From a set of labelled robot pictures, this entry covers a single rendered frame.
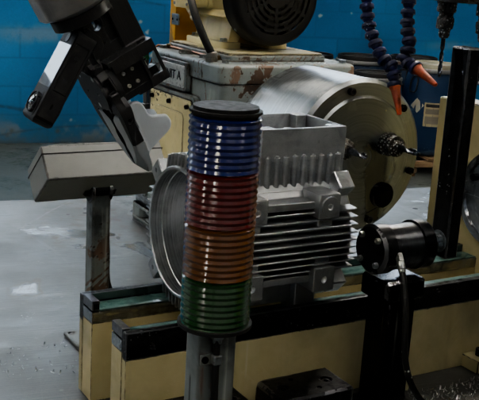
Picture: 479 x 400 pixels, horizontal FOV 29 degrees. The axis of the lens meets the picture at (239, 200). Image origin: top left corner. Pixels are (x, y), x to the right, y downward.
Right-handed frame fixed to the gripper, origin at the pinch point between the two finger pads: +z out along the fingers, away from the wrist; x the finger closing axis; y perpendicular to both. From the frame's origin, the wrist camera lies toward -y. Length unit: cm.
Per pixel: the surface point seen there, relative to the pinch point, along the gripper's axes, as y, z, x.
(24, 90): 97, 139, 533
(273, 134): 12.8, 1.3, -10.9
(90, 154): -1.8, 0.4, 12.6
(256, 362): -2.2, 24.3, -13.0
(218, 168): -4.9, -12.7, -38.3
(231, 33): 41, 10, 51
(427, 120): 290, 249, 368
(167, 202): 1.2, 7.0, 1.2
